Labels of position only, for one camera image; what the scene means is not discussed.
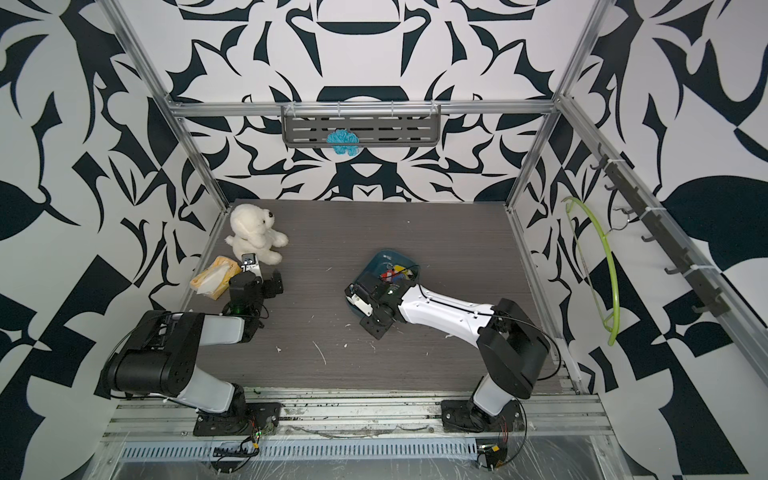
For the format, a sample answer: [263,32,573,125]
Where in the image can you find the teal storage box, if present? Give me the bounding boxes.
[345,250,420,297]

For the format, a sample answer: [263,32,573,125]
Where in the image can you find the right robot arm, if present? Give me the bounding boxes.
[344,274,552,418]

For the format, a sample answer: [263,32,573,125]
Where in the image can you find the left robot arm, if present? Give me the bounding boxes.
[100,270,284,420]

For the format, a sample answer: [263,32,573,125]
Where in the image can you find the yellow tissue pack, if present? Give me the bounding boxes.
[190,256,242,300]

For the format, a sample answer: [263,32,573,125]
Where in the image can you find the white teddy bear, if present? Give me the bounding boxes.
[225,204,289,266]

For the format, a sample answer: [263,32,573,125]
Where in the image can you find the teal scrunchie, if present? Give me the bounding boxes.
[326,129,360,156]

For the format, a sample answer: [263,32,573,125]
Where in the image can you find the green hoop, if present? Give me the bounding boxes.
[562,196,621,346]

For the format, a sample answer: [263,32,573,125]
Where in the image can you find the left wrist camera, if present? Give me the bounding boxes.
[240,253,262,278]

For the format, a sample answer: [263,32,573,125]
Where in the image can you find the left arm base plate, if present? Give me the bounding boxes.
[192,402,283,437]

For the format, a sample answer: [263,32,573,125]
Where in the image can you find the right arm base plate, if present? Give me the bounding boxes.
[440,399,526,433]

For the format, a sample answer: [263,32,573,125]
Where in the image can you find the white cable duct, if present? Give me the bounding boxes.
[120,438,478,463]

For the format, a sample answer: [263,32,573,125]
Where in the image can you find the grey slotted wall shelf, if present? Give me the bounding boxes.
[280,102,442,148]

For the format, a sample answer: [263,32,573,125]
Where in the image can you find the dark wall hook rail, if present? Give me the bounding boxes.
[593,143,731,317]

